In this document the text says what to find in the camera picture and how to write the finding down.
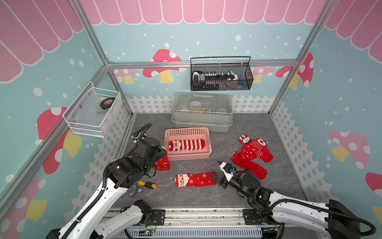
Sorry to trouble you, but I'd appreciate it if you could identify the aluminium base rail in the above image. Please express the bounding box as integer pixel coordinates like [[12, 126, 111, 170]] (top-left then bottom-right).
[[98, 207, 323, 231]]

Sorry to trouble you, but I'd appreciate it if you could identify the clear lidded storage box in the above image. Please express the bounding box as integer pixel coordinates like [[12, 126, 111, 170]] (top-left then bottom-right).
[[172, 93, 233, 133]]

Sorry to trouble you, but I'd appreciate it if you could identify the red snowman sock pair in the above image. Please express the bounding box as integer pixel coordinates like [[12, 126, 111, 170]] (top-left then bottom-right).
[[231, 134, 274, 179]]

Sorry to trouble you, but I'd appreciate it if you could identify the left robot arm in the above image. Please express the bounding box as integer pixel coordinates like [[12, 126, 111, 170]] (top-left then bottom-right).
[[46, 123, 166, 239]]

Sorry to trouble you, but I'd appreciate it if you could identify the pink perforated plastic basket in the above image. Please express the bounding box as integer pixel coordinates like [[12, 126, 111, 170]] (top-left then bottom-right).
[[164, 127, 212, 161]]

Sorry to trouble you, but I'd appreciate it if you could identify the red white striped santa sock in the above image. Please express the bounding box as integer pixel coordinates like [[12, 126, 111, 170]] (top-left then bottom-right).
[[168, 138, 206, 151]]

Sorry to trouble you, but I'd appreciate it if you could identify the red snowflake santa sock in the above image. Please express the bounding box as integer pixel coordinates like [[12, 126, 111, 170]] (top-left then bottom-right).
[[175, 171, 216, 187], [155, 154, 171, 171]]

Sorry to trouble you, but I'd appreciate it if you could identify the black wire wall basket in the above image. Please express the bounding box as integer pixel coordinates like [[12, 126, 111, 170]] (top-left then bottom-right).
[[190, 56, 254, 91]]

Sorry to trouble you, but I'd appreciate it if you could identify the yellow handled screwdriver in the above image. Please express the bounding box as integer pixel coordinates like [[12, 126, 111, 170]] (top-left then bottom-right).
[[138, 180, 157, 189]]

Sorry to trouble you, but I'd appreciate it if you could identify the white wire wall basket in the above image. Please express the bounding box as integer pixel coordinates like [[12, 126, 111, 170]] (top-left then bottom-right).
[[62, 82, 122, 138]]

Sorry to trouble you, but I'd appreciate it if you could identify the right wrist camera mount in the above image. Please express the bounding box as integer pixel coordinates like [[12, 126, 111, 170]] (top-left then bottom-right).
[[217, 161, 236, 180]]

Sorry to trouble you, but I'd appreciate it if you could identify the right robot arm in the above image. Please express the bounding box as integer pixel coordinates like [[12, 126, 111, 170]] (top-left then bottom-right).
[[212, 171, 377, 239]]

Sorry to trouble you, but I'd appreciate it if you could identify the black red tape measure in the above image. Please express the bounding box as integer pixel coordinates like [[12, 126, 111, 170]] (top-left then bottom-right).
[[100, 97, 116, 110]]

